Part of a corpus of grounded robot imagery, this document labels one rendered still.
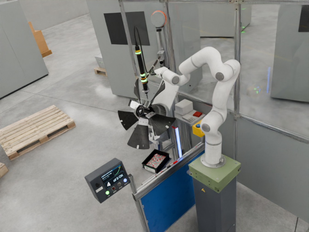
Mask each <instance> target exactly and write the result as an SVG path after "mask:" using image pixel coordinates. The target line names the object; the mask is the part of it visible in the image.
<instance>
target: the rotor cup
mask: <svg viewBox="0 0 309 232"><path fill-rule="evenodd" d="M139 110H141V112H139ZM150 112H155V111H154V108H153V107H151V106H150V107H149V108H147V106H144V105H139V106H138V107H137V108H136V115H137V117H140V118H144V119H148V118H146V115H147V114H149V113H150ZM144 113H147V114H144Z"/></svg>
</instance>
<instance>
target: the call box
mask: <svg viewBox="0 0 309 232"><path fill-rule="evenodd" d="M201 121H202V120H200V121H199V122H197V123H196V124H195V125H193V126H192V129H193V134H195V135H197V136H199V137H202V136H204V135H205V134H204V133H203V132H202V130H201V129H200V127H197V126H196V125H197V124H200V123H201Z"/></svg>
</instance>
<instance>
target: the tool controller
mask: <svg viewBox="0 0 309 232"><path fill-rule="evenodd" d="M124 179H127V181H126V182H124V181H123V180H124ZM85 180H86V182H87V184H88V186H89V187H90V190H91V191H92V193H93V195H94V197H95V198H96V199H97V200H98V201H99V202H100V203H102V202H104V201H105V200H107V199H108V198H109V197H111V196H112V195H114V194H115V193H116V192H118V191H119V190H121V189H122V188H123V187H125V186H126V185H128V184H129V183H130V182H131V181H130V179H129V177H128V174H127V172H126V170H125V167H124V165H123V163H122V161H121V160H119V159H117V158H113V159H112V160H110V161H109V162H107V163H106V164H104V165H103V166H101V167H99V168H98V169H96V170H94V171H93V172H91V173H90V174H88V175H87V176H85ZM108 180H111V182H112V184H113V185H112V186H111V187H110V188H108V189H107V188H106V186H105V184H104V183H106V182H107V181H108ZM119 182H120V183H121V185H120V186H118V183H119ZM113 186H114V187H115V190H112V187H113ZM106 191H109V194H108V195H107V194H105V192H106Z"/></svg>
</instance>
